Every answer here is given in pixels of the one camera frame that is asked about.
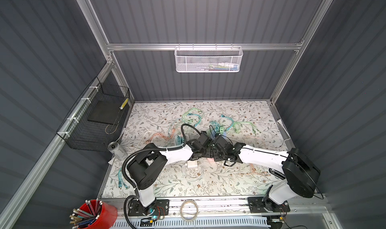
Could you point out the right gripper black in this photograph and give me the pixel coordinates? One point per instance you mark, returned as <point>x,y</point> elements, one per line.
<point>215,157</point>

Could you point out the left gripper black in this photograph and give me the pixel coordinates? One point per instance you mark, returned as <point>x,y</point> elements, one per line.
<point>209,153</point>

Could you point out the white charger plug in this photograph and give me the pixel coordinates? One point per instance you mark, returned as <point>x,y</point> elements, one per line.
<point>192,165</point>

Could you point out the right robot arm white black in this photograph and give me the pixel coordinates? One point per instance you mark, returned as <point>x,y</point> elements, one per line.
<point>298,175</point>

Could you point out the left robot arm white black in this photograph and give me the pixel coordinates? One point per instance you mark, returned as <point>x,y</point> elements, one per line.
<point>142,168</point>

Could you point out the clear tape roll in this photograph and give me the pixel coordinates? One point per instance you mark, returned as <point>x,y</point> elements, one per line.
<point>189,210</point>

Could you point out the white energy drink can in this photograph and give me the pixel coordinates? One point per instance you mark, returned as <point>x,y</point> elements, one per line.
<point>118,152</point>

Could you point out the red pencil cup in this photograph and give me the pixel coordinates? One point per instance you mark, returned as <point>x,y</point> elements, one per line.
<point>94,214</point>

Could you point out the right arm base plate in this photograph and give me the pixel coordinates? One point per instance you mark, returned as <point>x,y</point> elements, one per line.
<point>259,204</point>

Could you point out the white wire mesh basket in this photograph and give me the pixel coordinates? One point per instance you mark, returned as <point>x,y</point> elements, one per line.
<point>208,59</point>

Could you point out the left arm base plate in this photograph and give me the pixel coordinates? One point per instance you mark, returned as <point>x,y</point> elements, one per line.
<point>160,207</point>

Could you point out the black wire mesh basket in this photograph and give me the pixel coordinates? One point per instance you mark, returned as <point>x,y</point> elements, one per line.
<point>97,118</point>

